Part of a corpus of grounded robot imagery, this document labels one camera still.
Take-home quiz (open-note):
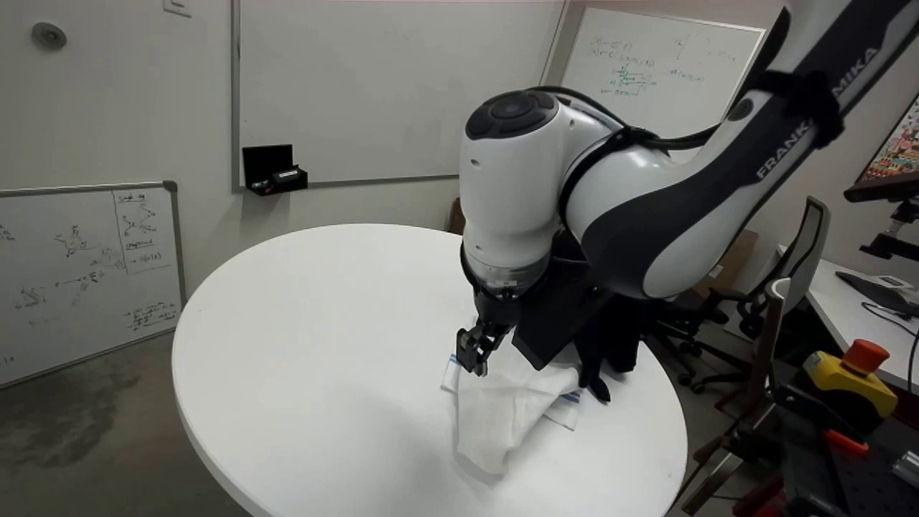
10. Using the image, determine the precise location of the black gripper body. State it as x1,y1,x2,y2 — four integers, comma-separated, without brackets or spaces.
469,282,525,338

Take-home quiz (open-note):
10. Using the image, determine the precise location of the white cloth with blue stripes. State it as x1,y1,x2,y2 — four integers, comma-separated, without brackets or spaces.
441,348,586,483

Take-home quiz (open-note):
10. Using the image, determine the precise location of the black cloth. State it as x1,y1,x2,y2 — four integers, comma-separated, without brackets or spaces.
573,296,672,406

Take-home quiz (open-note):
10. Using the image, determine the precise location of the grey metal tripod stand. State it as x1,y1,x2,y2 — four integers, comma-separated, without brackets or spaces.
672,276,803,517

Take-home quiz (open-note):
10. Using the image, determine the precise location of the black stand pole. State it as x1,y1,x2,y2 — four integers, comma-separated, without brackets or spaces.
745,5,793,95

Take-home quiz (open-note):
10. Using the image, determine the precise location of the black marker holder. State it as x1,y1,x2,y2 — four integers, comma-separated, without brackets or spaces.
240,140,311,197

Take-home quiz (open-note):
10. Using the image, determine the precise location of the whiteboard with green writing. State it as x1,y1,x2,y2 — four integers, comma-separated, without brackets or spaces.
560,5,771,137

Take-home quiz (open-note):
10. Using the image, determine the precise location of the white desk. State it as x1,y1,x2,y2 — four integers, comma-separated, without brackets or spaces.
805,256,919,388

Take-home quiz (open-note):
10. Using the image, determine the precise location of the yellow emergency stop button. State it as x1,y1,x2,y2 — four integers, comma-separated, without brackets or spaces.
803,337,902,419

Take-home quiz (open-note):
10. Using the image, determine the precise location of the black keyboard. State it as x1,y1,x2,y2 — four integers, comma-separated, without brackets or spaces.
833,266,919,321

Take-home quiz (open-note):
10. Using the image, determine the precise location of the framed whiteboard with sketches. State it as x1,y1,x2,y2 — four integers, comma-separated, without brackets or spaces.
0,179,188,391

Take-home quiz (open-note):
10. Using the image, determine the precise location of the monitor with colourful picture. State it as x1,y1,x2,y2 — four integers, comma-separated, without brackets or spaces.
841,90,919,203

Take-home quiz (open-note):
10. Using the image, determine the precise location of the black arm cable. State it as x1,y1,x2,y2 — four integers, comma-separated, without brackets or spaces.
553,65,849,209

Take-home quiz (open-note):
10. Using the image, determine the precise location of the large wall whiteboard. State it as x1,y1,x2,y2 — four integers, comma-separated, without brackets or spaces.
228,0,569,192

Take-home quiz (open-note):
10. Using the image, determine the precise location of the round grey wall device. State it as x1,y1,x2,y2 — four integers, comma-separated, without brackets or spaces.
30,19,70,51

